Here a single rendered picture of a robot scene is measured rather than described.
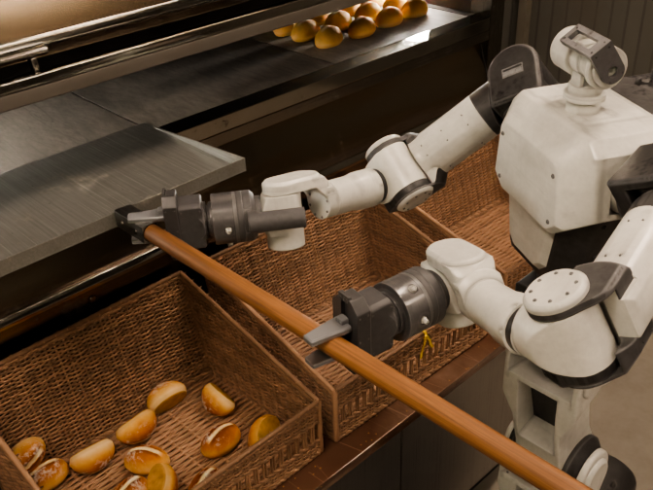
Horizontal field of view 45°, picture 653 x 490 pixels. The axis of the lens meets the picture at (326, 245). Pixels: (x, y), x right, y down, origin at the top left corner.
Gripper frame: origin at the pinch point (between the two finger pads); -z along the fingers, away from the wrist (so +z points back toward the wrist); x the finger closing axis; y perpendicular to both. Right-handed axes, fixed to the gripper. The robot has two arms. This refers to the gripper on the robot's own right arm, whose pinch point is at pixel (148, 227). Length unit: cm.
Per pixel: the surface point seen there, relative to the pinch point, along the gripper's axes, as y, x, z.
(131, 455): -5, -57, -13
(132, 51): -26.5, 22.1, -0.1
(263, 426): -7, -57, 16
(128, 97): -72, -3, -7
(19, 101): -13.0, 19.4, -18.5
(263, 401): -19, -60, 16
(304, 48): -98, -4, 40
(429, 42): -96, -5, 75
